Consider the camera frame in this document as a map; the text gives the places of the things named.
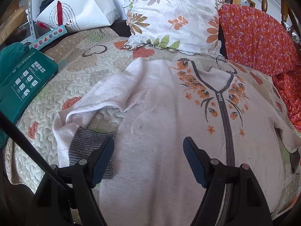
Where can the red floral pillow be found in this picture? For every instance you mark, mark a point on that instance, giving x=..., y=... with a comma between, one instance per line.
x=257, y=40

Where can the teal cardboard box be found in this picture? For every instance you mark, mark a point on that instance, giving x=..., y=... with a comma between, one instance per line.
x=29, y=76

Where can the white paper shopping bag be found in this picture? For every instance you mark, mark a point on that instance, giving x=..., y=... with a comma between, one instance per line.
x=80, y=15

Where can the grey perforated metal rail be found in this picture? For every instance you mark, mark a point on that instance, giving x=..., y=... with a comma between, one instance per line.
x=32, y=25

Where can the teal cloth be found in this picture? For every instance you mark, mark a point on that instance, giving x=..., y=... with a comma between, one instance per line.
x=10, y=57

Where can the light blue toy box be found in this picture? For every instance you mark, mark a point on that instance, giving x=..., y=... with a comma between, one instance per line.
x=46, y=39

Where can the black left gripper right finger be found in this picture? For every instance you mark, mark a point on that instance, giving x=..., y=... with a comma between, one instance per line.
x=237, y=186

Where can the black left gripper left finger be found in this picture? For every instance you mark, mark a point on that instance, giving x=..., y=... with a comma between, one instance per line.
x=67, y=188

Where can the white floral pillow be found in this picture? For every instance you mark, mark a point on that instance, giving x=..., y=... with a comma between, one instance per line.
x=190, y=26

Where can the quilted heart pattern bedspread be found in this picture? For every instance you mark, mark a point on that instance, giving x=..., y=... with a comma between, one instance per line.
x=88, y=57

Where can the red floral blanket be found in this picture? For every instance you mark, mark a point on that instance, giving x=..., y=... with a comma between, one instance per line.
x=288, y=86

